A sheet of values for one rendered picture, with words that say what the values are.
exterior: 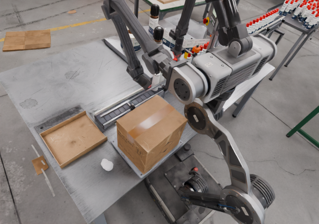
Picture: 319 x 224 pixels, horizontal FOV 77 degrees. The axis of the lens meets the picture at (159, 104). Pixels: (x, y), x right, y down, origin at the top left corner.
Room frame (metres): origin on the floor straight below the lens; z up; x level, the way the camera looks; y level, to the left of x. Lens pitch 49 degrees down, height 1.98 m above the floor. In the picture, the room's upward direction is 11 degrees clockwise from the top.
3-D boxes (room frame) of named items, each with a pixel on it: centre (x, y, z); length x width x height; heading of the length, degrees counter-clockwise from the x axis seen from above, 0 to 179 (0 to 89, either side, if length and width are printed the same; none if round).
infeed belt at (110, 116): (1.37, -0.15, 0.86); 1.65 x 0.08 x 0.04; 141
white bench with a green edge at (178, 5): (3.60, -0.18, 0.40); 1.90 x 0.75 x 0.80; 135
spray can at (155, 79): (1.11, 0.06, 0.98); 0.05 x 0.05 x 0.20
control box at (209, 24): (1.41, -0.28, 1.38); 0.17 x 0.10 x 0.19; 17
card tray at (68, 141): (0.59, 0.47, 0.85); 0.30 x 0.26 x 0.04; 141
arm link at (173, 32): (1.38, -0.02, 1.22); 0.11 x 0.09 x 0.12; 45
